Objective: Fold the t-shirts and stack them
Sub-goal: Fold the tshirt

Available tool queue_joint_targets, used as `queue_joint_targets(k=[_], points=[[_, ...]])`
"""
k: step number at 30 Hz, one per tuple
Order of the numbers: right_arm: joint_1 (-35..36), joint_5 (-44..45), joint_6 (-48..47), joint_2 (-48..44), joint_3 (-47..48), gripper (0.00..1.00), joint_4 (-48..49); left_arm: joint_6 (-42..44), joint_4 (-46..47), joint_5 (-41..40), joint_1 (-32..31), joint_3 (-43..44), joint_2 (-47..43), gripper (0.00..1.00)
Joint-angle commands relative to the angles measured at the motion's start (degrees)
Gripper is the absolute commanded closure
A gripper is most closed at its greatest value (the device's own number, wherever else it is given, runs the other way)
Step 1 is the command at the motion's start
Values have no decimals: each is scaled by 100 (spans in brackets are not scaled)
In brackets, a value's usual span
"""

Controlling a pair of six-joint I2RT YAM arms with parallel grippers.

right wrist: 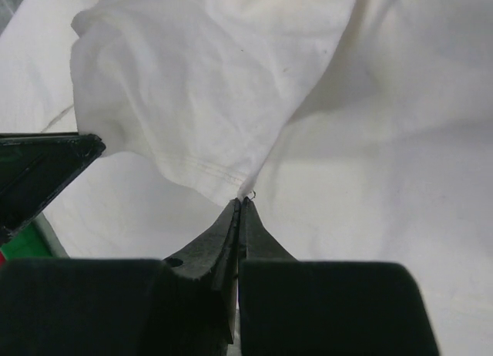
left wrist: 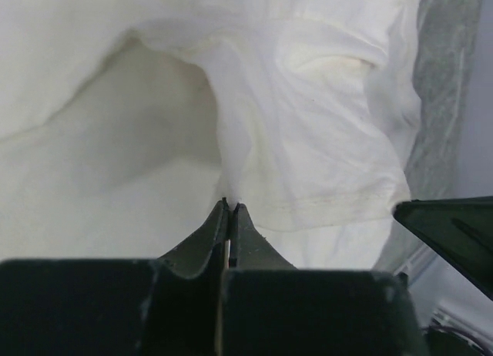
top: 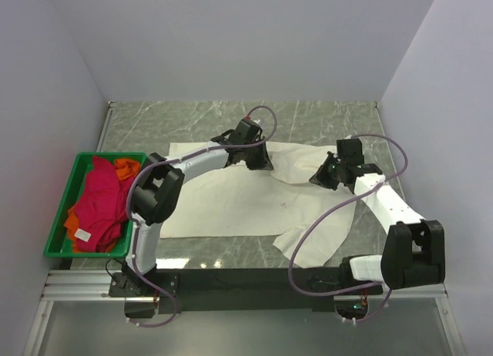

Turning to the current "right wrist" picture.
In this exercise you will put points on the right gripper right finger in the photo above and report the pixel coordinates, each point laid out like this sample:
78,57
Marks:
295,307

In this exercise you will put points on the green plastic bin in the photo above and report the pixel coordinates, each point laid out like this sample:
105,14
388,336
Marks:
30,242

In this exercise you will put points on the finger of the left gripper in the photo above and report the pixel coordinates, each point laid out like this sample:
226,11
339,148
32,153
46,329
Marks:
35,169

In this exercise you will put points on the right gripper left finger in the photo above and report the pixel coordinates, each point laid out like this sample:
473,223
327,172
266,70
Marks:
182,305

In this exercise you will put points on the white t shirt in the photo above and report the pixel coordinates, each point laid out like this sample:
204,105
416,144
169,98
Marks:
361,128

